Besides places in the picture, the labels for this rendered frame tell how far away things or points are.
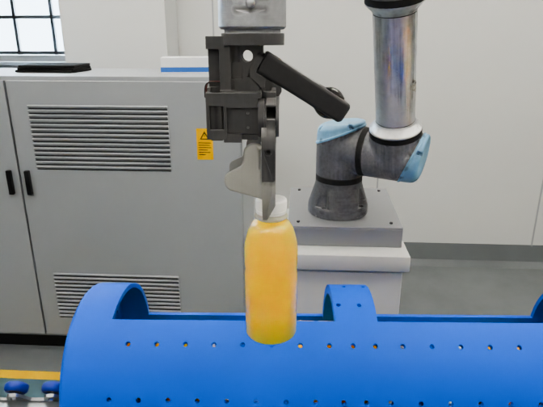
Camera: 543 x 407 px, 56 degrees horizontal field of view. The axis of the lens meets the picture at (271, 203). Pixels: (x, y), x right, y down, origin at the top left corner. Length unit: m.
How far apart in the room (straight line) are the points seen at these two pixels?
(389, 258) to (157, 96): 1.48
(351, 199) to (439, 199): 2.63
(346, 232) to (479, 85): 2.63
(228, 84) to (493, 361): 0.54
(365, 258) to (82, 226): 1.76
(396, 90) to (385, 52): 0.08
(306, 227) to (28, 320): 2.11
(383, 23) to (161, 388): 0.75
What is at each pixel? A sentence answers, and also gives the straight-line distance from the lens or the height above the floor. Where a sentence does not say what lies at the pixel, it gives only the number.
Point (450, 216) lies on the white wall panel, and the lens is 3.91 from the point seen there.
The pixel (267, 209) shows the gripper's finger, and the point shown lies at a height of 1.44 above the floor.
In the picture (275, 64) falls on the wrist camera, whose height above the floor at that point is 1.60.
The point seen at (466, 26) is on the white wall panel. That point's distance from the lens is 3.68.
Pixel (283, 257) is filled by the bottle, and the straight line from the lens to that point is 0.62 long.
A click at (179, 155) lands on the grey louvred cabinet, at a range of 2.40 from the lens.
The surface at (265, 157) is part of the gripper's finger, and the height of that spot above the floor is 1.51.
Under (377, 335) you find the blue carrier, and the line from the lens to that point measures 0.79.
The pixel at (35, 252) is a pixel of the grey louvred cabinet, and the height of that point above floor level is 0.58.
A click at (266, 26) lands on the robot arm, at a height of 1.64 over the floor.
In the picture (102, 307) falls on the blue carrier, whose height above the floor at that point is 1.23.
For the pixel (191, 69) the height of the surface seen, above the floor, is 1.47.
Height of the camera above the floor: 1.64
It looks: 19 degrees down
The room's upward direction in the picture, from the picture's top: straight up
